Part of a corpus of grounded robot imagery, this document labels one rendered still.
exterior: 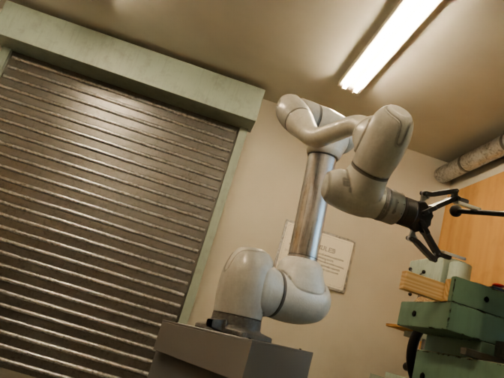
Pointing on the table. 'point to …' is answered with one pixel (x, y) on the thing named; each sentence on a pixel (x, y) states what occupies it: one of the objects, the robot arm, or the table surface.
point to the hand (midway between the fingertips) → (466, 232)
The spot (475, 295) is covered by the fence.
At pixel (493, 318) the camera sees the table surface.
